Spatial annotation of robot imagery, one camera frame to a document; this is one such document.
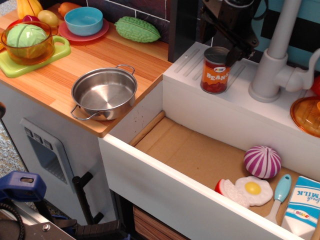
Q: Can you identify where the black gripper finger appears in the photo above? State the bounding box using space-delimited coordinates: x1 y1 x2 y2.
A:
199 18 215 44
226 44 244 67

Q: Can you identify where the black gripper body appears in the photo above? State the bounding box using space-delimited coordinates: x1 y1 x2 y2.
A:
200 0 260 58

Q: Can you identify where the orange beans can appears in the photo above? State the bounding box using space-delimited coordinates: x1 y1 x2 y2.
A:
200 46 231 94

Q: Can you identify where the stainless steel pot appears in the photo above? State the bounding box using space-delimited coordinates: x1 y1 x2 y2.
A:
70 64 138 121

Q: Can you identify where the amber transparent pot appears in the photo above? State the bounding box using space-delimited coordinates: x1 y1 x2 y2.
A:
1 21 55 65

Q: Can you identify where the white toy sink unit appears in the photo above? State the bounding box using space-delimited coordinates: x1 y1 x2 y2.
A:
99 43 320 240

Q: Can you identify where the grey toy faucet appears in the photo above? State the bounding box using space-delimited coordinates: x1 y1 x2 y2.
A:
248 0 320 103

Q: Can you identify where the green bitter melon toy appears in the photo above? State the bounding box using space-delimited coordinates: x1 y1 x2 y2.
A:
114 16 161 43

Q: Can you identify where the red toy tomato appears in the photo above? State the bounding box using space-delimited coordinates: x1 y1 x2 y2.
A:
311 75 320 97

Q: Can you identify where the amber transparent lid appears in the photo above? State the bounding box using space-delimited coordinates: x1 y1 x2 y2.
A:
290 96 320 138

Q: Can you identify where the cardboard sheet in sink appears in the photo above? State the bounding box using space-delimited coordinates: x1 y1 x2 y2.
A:
134 117 320 240

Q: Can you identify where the purple striped onion toy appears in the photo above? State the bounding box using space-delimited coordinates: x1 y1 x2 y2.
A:
243 145 282 179

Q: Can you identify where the blue plastic bowl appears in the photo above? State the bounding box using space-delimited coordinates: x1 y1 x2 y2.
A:
64 6 104 37

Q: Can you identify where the red white food slice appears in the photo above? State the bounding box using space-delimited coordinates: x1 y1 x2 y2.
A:
214 179 250 209

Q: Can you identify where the fried egg toy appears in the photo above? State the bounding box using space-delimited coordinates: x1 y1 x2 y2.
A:
235 176 274 207

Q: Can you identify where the pink plastic plate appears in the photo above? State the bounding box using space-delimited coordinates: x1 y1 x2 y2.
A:
58 19 109 42

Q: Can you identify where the orange toy vegetable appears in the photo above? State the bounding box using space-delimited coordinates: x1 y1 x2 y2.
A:
58 2 81 18

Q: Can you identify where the yellow potato toy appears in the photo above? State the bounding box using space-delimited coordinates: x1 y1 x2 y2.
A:
37 10 59 27

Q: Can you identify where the toy milk carton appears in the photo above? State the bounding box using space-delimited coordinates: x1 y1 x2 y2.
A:
281 176 320 240

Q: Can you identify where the green cabbage toy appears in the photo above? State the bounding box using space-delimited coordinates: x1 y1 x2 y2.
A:
7 23 48 59

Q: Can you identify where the red toy vegetable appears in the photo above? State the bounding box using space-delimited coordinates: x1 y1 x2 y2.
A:
7 15 40 29

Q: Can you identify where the yellow pepper toy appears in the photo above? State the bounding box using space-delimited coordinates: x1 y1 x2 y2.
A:
16 0 43 20

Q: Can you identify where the wooden drawer front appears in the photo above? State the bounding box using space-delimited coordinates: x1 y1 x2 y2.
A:
133 205 189 240

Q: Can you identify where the grey dishwasher panel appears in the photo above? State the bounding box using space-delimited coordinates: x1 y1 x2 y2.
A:
20 118 75 193

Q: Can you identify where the green cutting board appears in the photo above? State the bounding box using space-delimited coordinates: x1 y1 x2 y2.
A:
0 36 71 78

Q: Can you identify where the blue clamp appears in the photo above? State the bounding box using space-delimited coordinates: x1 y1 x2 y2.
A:
0 170 47 202

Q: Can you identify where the black vertical post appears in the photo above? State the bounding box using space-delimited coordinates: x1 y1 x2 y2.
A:
168 0 199 63

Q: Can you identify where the blue handled spatula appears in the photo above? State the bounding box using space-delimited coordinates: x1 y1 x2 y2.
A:
265 174 292 225

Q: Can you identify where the black cabinet handle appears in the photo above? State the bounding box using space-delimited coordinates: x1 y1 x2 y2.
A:
72 171 104 225

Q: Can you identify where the black braided cable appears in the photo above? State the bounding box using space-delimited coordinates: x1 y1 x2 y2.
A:
0 202 26 240

